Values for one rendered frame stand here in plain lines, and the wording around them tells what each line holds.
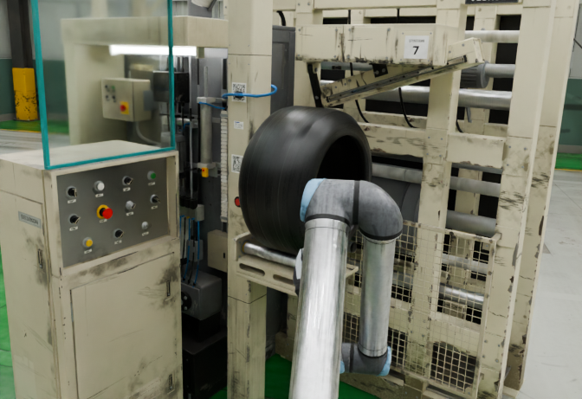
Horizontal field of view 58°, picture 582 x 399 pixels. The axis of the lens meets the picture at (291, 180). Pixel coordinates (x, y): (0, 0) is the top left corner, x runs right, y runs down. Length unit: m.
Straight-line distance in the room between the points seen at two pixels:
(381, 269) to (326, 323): 0.29
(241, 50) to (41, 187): 0.88
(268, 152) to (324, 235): 0.61
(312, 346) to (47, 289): 1.12
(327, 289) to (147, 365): 1.28
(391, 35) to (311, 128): 0.48
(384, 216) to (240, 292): 1.11
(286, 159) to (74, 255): 0.83
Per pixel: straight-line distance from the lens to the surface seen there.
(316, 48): 2.22
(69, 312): 2.06
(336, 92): 2.33
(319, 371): 1.24
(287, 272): 2.02
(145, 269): 2.21
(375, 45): 2.09
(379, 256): 1.44
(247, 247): 2.13
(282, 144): 1.83
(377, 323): 1.60
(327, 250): 1.30
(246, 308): 2.35
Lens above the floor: 1.66
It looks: 13 degrees down
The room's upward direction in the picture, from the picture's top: 2 degrees clockwise
